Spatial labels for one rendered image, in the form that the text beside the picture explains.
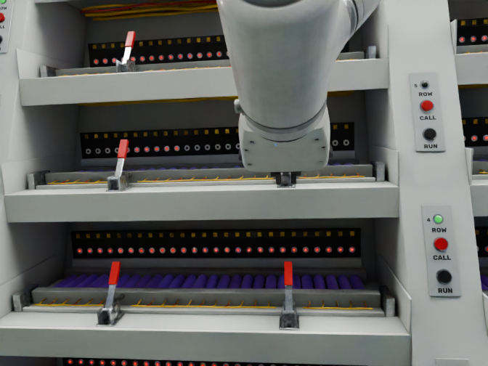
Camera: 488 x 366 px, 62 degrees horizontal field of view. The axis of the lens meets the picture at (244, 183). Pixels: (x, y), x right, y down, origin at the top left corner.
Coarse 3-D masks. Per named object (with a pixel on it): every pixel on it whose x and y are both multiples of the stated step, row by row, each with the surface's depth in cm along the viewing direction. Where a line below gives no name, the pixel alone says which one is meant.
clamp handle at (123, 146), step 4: (124, 140) 67; (120, 144) 67; (124, 144) 67; (128, 144) 67; (120, 148) 67; (124, 148) 66; (120, 152) 66; (124, 152) 66; (120, 156) 66; (124, 156) 66; (120, 160) 66; (120, 164) 65; (116, 168) 65; (120, 168) 65; (116, 172) 65; (120, 172) 65; (116, 176) 64
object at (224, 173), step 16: (48, 176) 71; (64, 176) 71; (80, 176) 71; (96, 176) 70; (144, 176) 69; (160, 176) 69; (176, 176) 68; (192, 176) 68; (208, 176) 68; (224, 176) 67; (240, 176) 67; (256, 176) 67; (272, 176) 66; (304, 176) 64; (320, 176) 65; (336, 176) 63; (352, 176) 63; (368, 176) 64
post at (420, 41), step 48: (384, 0) 64; (432, 0) 63; (432, 48) 61; (384, 96) 65; (384, 144) 66; (432, 192) 57; (384, 240) 67; (480, 288) 53; (432, 336) 53; (480, 336) 52
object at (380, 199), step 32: (32, 160) 71; (64, 160) 81; (96, 160) 82; (128, 160) 81; (160, 160) 80; (192, 160) 80; (224, 160) 79; (384, 160) 65; (32, 192) 65; (64, 192) 64; (96, 192) 63; (128, 192) 62; (160, 192) 61; (192, 192) 61; (224, 192) 60; (256, 192) 60; (288, 192) 59; (320, 192) 59; (352, 192) 58; (384, 192) 58
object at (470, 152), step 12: (468, 120) 73; (480, 120) 73; (468, 132) 74; (480, 132) 74; (468, 144) 74; (480, 144) 74; (468, 156) 56; (480, 156) 72; (468, 168) 56; (480, 168) 63; (480, 180) 60; (480, 192) 56; (480, 204) 57
